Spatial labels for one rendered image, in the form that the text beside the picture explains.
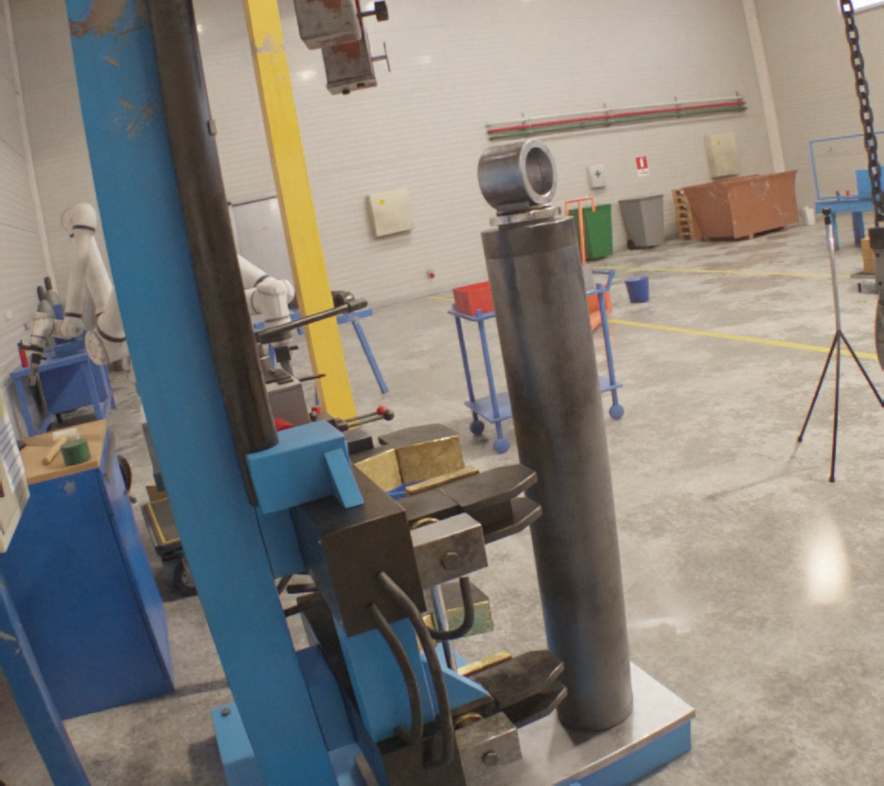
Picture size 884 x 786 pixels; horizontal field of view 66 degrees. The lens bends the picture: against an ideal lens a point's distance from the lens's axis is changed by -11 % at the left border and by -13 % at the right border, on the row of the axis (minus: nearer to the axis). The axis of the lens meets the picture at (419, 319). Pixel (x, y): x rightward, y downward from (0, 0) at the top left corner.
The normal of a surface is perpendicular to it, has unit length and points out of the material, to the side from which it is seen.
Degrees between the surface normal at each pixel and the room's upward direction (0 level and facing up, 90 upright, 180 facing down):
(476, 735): 0
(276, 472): 90
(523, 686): 0
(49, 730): 90
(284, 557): 90
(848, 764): 0
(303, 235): 90
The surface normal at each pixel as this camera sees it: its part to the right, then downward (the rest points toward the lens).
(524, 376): -0.64, 0.23
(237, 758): -0.18, -0.97
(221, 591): 0.36, 0.07
